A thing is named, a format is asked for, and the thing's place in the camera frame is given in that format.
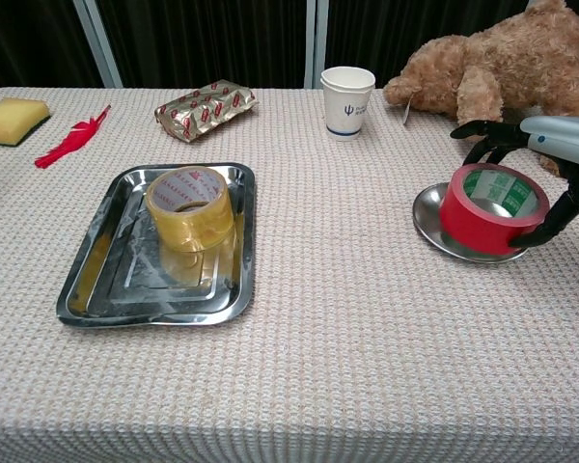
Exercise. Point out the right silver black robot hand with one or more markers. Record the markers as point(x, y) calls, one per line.
point(564, 140)

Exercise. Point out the red tape roll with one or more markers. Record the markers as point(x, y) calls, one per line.
point(473, 226)

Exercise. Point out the yellow transparent tape roll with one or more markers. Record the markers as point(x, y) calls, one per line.
point(193, 226)

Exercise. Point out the brown teddy bear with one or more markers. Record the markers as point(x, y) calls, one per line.
point(511, 67)

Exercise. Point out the round steel plate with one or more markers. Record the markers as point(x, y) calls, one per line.
point(427, 217)

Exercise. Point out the black pleated curtain panel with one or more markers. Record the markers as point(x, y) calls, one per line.
point(207, 43)
point(391, 34)
point(24, 43)

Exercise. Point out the white paper cup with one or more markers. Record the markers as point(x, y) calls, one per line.
point(347, 106)

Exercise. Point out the beige woven tablecloth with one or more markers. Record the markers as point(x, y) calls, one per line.
point(318, 376)

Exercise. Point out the silver foil snack packet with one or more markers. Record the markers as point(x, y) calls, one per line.
point(202, 111)

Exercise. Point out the rectangular steel tray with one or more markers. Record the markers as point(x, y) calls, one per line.
point(106, 270)

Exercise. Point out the red feather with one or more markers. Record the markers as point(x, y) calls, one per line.
point(72, 140)

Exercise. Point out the yellow sponge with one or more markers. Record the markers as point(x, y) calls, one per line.
point(12, 118)

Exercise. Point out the grey aluminium partition post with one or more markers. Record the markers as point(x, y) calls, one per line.
point(317, 43)
point(99, 43)

